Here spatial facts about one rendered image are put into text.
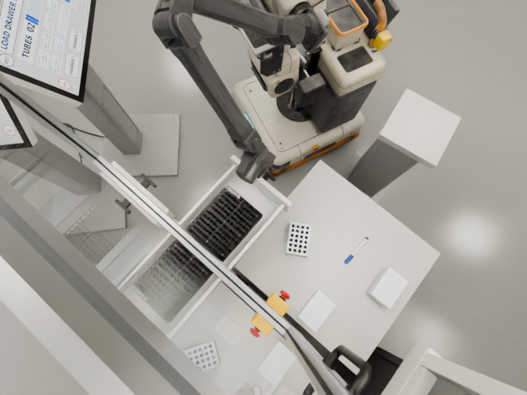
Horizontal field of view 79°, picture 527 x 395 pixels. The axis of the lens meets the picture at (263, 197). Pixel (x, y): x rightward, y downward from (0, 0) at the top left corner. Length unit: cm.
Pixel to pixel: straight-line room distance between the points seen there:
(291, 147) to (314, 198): 65
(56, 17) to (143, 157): 103
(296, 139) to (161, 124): 95
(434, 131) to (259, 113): 97
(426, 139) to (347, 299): 79
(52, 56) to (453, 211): 232
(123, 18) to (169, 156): 123
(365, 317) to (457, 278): 115
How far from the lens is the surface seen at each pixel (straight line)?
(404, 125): 160
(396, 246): 141
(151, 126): 236
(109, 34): 295
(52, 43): 148
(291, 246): 126
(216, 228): 117
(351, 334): 135
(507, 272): 260
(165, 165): 223
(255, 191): 126
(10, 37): 143
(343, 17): 164
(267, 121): 201
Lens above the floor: 205
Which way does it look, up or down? 75 degrees down
